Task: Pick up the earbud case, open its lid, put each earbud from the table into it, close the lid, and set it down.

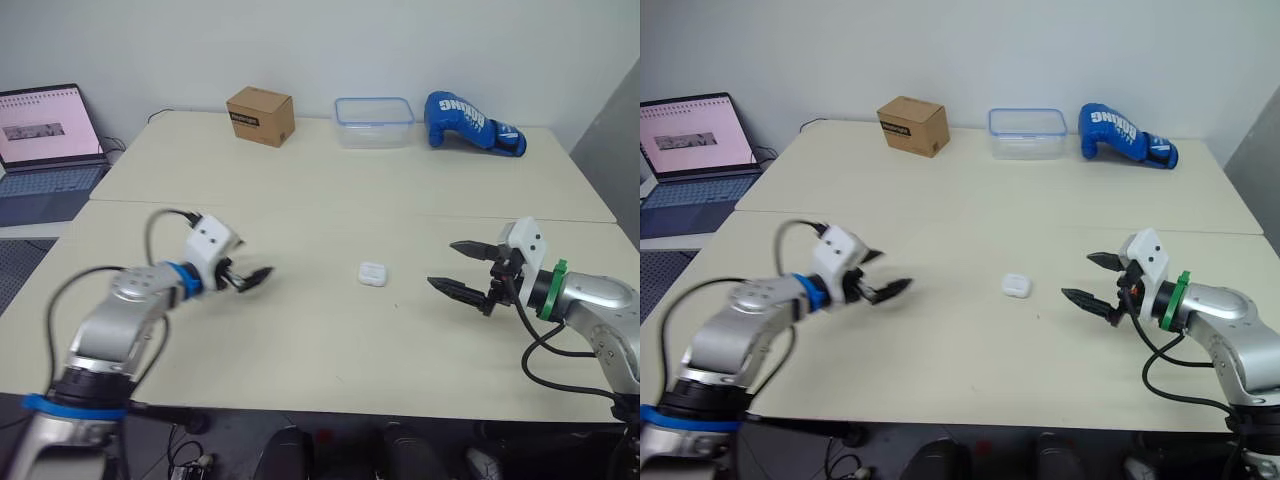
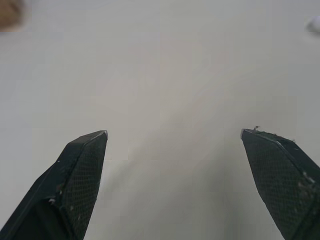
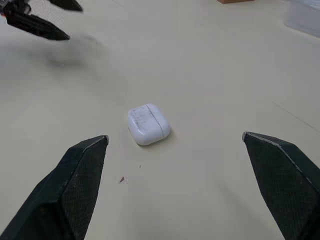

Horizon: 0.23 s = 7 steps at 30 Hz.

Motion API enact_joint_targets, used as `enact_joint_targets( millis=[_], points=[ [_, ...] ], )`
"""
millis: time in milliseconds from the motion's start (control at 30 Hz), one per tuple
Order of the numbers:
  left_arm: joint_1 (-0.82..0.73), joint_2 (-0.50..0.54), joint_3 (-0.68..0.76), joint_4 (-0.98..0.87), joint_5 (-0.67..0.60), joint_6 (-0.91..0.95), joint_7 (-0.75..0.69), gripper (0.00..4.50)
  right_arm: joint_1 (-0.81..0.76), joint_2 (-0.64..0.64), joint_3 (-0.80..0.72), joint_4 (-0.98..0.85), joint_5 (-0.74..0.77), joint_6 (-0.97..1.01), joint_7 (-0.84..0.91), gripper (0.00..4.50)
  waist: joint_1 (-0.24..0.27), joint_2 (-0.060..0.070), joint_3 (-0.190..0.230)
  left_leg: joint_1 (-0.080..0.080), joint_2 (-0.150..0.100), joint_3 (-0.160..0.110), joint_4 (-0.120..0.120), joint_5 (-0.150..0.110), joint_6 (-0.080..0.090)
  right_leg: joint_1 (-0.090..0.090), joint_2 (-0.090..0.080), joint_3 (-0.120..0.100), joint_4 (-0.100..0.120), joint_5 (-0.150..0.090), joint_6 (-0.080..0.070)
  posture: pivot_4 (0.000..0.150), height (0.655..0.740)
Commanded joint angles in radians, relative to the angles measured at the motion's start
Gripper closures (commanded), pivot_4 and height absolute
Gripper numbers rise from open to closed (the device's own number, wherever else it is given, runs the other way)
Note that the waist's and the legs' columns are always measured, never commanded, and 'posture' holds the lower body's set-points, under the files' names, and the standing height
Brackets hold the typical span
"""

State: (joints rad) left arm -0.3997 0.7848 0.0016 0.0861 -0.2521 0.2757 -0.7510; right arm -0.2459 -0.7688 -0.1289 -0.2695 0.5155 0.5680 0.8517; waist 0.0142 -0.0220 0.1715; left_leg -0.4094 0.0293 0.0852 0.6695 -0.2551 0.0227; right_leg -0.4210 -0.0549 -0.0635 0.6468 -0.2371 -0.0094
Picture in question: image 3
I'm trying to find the clear plastic box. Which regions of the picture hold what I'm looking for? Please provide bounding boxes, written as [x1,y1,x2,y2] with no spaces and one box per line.
[283,0,320,39]

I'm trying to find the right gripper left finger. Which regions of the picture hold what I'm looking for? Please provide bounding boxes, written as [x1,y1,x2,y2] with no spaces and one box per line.
[0,135,110,240]

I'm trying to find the white earbud case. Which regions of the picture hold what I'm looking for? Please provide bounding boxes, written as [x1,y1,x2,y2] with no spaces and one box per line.
[127,102,172,147]

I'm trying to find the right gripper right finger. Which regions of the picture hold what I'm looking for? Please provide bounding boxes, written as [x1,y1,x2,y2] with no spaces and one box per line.
[241,131,320,240]

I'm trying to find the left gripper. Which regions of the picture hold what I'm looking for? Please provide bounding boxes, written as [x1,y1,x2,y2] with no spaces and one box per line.
[0,0,84,42]

